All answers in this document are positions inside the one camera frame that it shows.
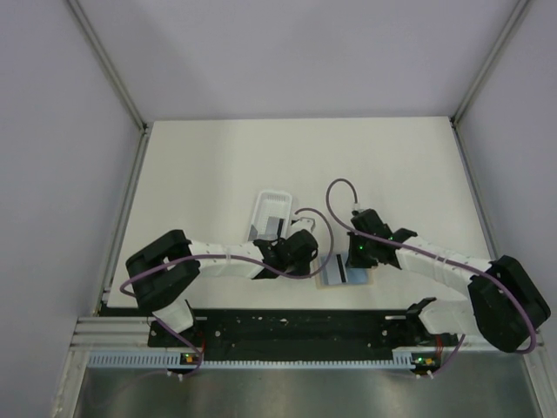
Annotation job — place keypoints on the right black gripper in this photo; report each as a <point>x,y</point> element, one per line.
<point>353,260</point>

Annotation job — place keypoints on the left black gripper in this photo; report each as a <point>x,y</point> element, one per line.
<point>305,269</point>

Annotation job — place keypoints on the clear plastic card tray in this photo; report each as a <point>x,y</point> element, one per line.
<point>270,203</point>

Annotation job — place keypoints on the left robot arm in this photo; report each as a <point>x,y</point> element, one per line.
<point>161,272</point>

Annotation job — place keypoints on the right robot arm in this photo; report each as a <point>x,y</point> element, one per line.
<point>499,300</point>

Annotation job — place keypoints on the striped card in tray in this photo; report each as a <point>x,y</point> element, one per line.
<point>273,228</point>

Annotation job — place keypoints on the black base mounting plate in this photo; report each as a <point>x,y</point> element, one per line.
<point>303,335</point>

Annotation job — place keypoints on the right aluminium frame post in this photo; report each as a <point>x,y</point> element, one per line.
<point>500,44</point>

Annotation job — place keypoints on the aluminium frame post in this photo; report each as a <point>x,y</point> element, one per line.
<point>500,44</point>
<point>105,62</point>

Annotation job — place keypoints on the left aluminium frame post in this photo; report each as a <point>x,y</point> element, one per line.
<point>105,62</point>

